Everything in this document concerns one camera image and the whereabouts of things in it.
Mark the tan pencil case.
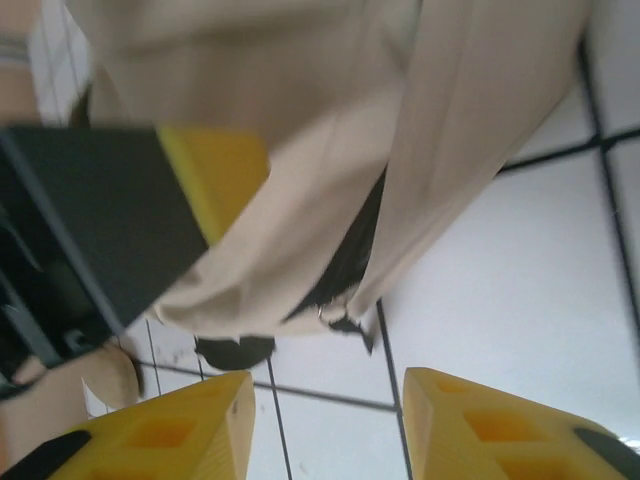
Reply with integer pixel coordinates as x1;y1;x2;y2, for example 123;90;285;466
0;344;146;471

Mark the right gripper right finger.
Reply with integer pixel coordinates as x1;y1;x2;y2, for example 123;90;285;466
402;367;640;480

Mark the beige fabric backpack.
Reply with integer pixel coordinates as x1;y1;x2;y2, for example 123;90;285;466
69;0;591;374

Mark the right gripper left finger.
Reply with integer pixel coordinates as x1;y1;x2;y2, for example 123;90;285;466
0;369;257;480

